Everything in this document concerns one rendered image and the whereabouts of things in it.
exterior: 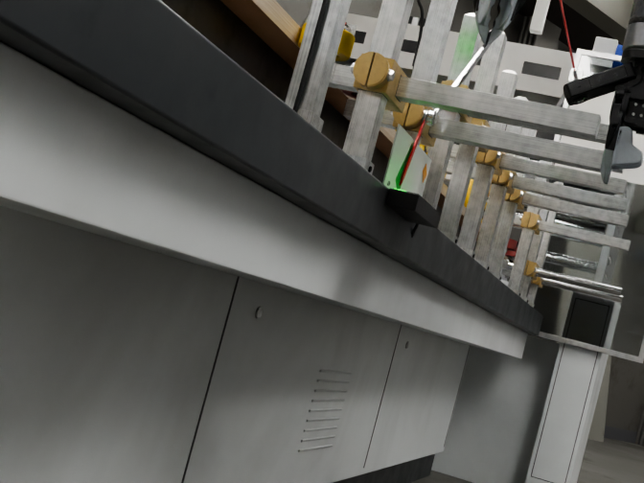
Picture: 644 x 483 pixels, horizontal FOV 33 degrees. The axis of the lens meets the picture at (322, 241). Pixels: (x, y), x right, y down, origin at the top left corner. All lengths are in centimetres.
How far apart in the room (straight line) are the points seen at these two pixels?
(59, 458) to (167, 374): 27
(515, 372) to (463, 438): 33
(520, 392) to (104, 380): 309
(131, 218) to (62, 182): 12
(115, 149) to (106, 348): 55
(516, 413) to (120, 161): 357
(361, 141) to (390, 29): 16
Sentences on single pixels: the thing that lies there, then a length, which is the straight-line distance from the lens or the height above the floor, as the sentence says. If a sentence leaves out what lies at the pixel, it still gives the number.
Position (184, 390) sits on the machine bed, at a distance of 169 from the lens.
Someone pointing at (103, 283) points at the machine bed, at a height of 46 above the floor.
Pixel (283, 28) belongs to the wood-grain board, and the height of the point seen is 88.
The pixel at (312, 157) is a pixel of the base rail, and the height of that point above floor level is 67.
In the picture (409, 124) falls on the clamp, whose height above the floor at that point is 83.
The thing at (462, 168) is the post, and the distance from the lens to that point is 226.
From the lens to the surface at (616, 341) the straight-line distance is 423.
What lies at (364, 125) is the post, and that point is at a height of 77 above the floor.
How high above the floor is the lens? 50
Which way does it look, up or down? 4 degrees up
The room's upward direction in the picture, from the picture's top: 15 degrees clockwise
